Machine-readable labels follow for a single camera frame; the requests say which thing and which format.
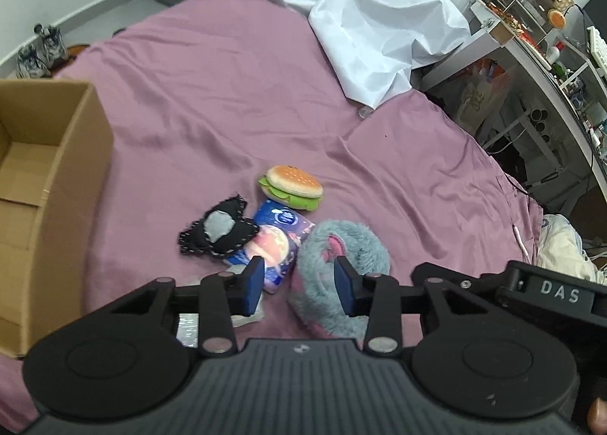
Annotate clear plastic pack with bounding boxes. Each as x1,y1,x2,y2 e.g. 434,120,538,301
175,271,263,356

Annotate black felt cat toy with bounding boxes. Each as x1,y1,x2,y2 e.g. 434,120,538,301
177,194,260,258

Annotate grey fluffy plush toy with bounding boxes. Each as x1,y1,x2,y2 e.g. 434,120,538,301
288,220,390,342

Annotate blue tissue pack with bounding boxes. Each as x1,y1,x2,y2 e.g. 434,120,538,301
225,200,315,294

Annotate plush hamburger toy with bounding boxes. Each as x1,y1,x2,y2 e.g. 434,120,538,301
258,165,323,212

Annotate pink bed sheet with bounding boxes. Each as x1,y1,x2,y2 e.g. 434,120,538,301
0,0,546,434

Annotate cardboard box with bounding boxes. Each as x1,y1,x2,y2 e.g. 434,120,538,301
0,79,113,358

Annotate white desk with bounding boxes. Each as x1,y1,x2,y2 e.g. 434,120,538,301
418,0,607,208

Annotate grey sneaker pair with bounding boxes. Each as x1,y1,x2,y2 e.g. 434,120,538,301
16,24,69,79

